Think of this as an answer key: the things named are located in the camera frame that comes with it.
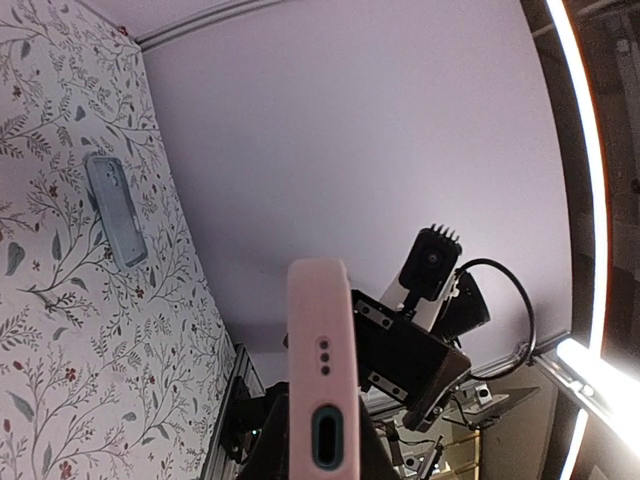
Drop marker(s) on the pink phone case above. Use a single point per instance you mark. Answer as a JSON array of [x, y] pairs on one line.
[[324, 439]]

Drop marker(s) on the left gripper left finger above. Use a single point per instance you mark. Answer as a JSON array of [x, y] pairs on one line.
[[270, 458]]

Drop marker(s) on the front aluminium rail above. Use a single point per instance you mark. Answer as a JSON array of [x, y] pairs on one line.
[[217, 465]]

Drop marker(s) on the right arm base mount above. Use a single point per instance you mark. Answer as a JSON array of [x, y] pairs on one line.
[[245, 417]]

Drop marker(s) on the right rear aluminium post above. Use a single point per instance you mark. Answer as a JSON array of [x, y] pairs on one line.
[[209, 16]]

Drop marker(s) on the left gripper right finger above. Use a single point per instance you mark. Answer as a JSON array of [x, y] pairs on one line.
[[374, 461]]

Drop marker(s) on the light blue phone case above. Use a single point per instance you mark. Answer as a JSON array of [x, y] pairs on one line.
[[120, 222]]

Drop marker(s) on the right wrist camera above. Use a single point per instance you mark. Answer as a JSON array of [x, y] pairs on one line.
[[425, 281]]

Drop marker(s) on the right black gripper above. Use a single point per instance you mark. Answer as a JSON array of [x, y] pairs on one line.
[[416, 368]]

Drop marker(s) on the floral table mat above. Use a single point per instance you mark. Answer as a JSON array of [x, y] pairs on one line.
[[105, 373]]

